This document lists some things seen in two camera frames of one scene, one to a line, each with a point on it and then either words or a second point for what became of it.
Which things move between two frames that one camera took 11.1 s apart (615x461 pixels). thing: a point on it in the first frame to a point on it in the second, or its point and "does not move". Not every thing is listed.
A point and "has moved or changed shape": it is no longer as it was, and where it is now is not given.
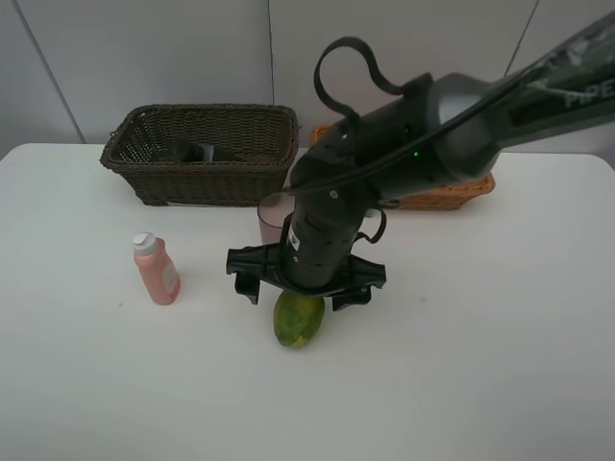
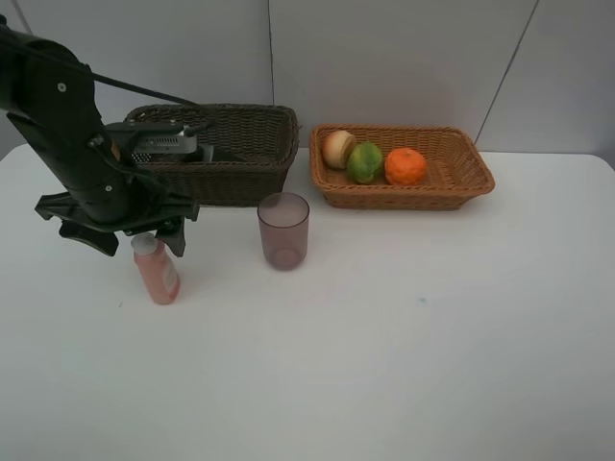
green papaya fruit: x=298 y=318 has moved or changed shape
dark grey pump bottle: x=189 y=151 does not move
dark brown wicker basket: x=266 y=137 does not move
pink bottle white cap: x=159 y=271 does not move
